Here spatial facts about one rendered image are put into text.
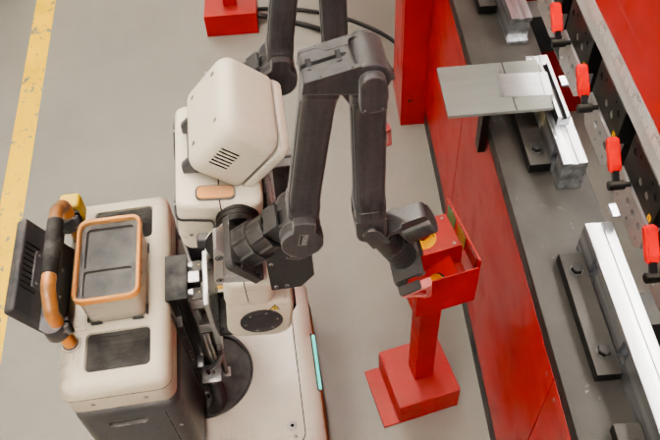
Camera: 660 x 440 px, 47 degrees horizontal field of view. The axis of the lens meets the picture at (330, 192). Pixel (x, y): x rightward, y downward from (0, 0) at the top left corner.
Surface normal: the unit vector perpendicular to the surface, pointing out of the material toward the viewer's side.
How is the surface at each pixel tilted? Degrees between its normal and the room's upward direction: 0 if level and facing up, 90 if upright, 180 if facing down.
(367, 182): 90
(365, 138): 90
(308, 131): 89
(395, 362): 0
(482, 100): 0
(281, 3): 89
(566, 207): 0
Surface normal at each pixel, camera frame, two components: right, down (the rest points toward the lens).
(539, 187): -0.04, -0.63
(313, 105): 0.06, 0.87
